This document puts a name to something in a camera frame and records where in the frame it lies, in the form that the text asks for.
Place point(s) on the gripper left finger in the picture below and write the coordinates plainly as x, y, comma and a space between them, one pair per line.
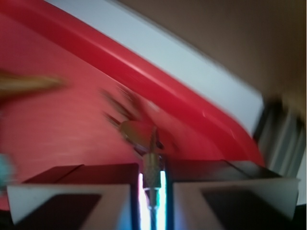
77, 197

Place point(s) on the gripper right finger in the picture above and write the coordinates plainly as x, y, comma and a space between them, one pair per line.
229, 195

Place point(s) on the light blue folded cloth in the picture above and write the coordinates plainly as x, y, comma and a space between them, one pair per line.
7, 171

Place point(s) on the red plastic tray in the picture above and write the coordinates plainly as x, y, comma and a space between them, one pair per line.
66, 126

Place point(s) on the tan spiral seashell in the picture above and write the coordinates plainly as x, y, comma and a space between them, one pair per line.
11, 84

